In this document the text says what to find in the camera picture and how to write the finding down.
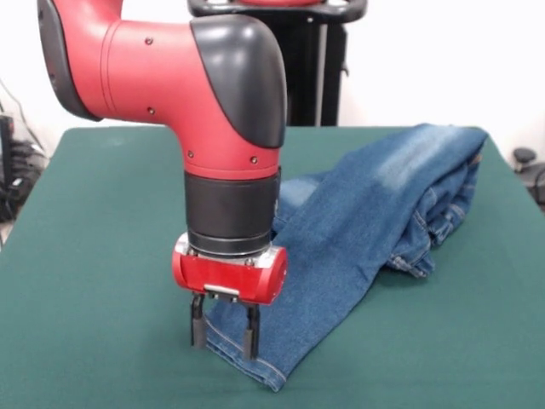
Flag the dark green table cloth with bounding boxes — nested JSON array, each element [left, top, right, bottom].
[[0, 125, 545, 409]]

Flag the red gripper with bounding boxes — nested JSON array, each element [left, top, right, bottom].
[[171, 245, 289, 361]]

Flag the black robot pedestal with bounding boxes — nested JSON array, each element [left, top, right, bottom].
[[186, 0, 368, 127]]

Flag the black cable bundle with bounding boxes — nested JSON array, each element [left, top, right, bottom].
[[0, 140, 47, 223]]

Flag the blue denim jeans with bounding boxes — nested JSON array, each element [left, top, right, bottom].
[[204, 123, 490, 393]]

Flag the black equipment box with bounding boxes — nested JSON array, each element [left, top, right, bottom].
[[0, 113, 14, 188]]

